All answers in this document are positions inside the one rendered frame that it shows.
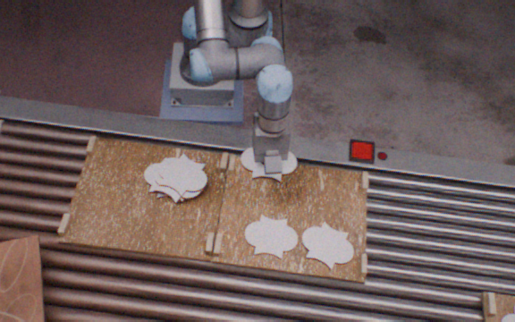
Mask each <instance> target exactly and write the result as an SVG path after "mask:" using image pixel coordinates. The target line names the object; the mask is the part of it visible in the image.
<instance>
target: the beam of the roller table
mask: <svg viewBox="0 0 515 322"><path fill-rule="evenodd" d="M0 120H4V121H6V122H9V123H23V124H29V125H36V126H43V127H49V128H56V129H62V130H69V131H81V132H88V133H95V134H101V135H108V136H115V137H121V138H128V139H135V140H146V141H154V142H160V143H166V144H174V145H180V146H186V147H193V148H205V149H212V150H219V151H225V152H232V153H239V154H242V153H243V152H244V151H245V150H246V149H248V148H253V147H252V135H253V130H248V129H241V128H234V127H228V126H221V125H214V124H208V123H195V122H189V121H182V120H175V119H169V118H162V117H155V116H149V115H142V114H130V113H123V112H116V111H110V110H103V109H96V108H90V107H83V106H70V105H64V104H57V103H50V102H44V101H37V100H30V99H24V98H16V97H4V96H0ZM289 152H291V153H292V154H293V155H294V156H295V157H296V158H297V161H298V162H304V163H310V164H317V165H329V166H336V167H342V168H349V169H355V170H362V171H369V172H376V173H383V174H395V175H401V176H408V177H415V178H421V179H428V180H435V181H441V182H454V183H460V184H467V185H474V186H480V187H487V188H495V189H501V190H507V191H515V165H505V164H498V163H491V162H484V161H477V160H470V159H464V158H457V157H445V156H438V155H431V154H425V153H418V152H411V151H405V150H398V149H391V148H379V147H376V157H375V161H374V164H372V165H370V164H363V163H357V162H350V161H349V143H345V142H340V141H332V140H321V139H313V138H307V137H300V136H293V135H291V141H290V148H289ZM379 152H385V153H386V154H387V156H388V158H387V159H386V160H381V159H379V158H378V156H377V154H378V153H379Z"/></svg>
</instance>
